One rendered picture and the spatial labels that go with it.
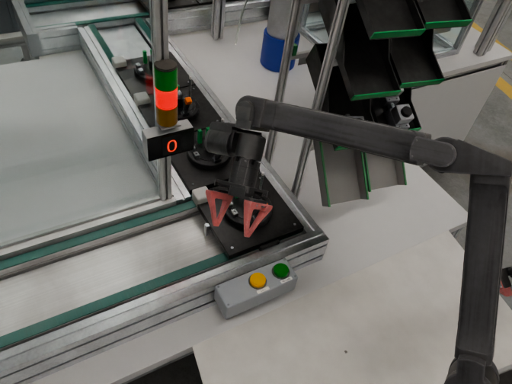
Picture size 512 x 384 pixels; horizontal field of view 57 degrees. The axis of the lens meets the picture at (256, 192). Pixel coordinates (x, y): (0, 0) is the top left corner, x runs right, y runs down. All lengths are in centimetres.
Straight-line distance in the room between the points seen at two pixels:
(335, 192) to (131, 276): 62
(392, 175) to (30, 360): 110
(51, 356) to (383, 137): 84
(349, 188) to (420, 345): 47
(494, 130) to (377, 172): 247
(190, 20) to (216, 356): 159
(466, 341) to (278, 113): 51
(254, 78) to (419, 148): 135
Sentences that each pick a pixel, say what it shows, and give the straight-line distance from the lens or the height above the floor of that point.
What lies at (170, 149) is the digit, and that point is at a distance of 119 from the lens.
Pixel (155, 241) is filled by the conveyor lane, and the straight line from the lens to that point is 134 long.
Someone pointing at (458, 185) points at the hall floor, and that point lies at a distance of 326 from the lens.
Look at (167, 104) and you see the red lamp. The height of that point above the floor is 133.
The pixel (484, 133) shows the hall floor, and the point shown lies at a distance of 383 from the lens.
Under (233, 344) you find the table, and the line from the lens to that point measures 125.
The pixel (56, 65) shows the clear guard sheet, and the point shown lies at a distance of 104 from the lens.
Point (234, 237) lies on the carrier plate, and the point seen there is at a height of 97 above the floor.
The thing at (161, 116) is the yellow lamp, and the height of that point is 129.
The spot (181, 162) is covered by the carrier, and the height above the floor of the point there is 97.
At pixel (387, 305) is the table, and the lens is 141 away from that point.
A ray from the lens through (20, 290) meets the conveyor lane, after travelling 132.
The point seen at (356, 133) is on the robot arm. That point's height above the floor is 147.
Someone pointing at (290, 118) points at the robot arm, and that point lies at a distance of 92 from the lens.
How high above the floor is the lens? 199
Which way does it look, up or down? 46 degrees down
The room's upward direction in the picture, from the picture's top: 10 degrees clockwise
